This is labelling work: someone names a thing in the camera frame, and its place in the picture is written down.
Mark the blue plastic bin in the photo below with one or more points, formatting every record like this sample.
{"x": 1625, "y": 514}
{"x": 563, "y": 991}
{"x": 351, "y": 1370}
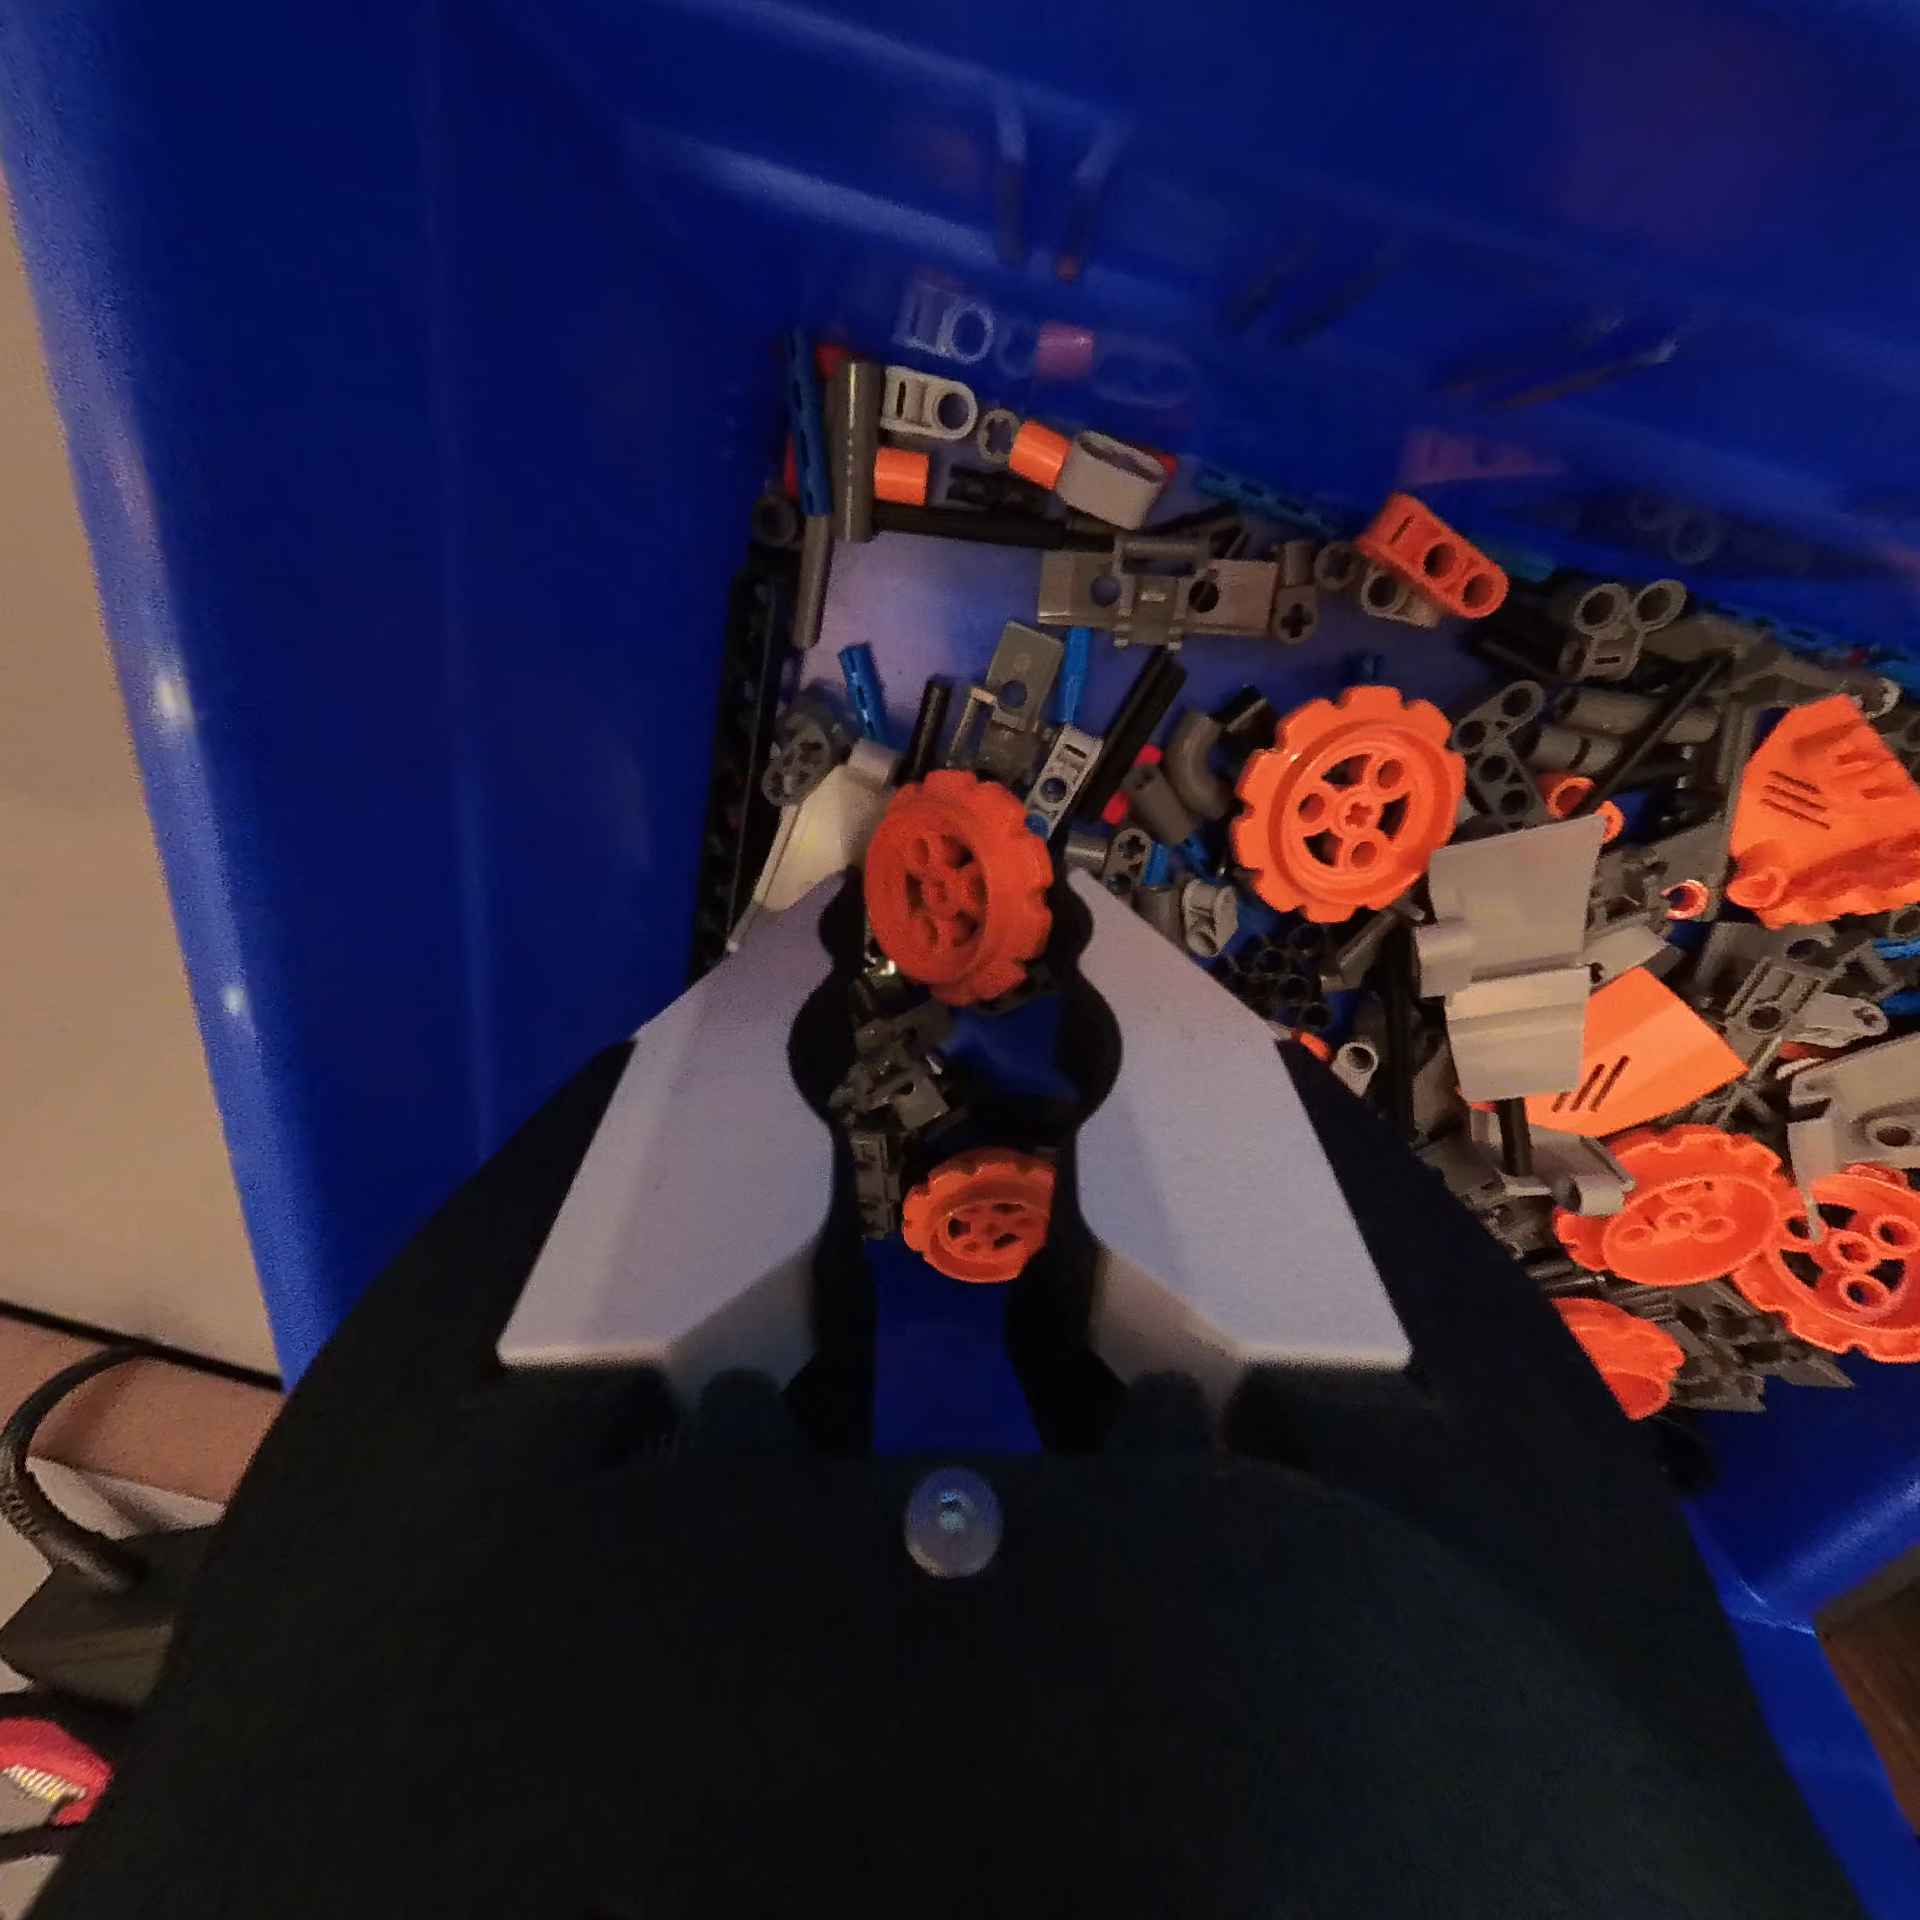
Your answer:
{"x": 451, "y": 600}

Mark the orange toothed toy wheel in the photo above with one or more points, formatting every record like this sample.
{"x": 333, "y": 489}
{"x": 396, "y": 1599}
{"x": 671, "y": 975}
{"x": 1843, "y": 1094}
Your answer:
{"x": 953, "y": 884}

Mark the black power adapter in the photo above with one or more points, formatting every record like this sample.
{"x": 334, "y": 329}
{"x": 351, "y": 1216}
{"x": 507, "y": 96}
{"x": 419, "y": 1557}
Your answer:
{"x": 91, "y": 1627}

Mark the pile of toy building parts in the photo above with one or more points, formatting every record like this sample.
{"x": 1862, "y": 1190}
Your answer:
{"x": 1500, "y": 840}

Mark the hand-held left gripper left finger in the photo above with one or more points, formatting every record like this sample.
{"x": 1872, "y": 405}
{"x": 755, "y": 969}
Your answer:
{"x": 677, "y": 1199}

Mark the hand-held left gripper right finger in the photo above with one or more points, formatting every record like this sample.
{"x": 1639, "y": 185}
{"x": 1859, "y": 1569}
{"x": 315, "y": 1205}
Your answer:
{"x": 1231, "y": 1199}

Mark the red flat item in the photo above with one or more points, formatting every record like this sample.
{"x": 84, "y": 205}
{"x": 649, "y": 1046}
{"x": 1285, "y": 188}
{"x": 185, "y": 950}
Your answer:
{"x": 45, "y": 1771}

